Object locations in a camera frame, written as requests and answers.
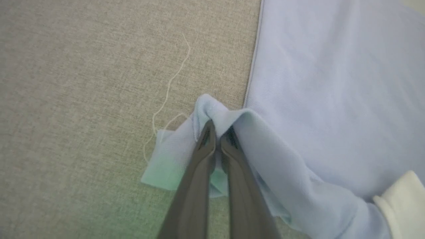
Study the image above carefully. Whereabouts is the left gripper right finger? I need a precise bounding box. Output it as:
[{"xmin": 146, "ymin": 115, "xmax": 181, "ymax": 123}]
[{"xmin": 220, "ymin": 127, "xmax": 283, "ymax": 239}]

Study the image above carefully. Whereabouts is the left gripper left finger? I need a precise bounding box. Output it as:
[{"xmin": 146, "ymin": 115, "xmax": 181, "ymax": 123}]
[{"xmin": 156, "ymin": 119, "xmax": 216, "ymax": 239}]

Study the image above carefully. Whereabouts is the light blue polo shirt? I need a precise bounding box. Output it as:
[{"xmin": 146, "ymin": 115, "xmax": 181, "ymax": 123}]
[{"xmin": 140, "ymin": 0, "xmax": 425, "ymax": 239}]

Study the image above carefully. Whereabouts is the loose white thread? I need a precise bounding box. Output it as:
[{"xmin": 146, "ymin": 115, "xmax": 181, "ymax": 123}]
[{"xmin": 143, "ymin": 33, "xmax": 192, "ymax": 164}]

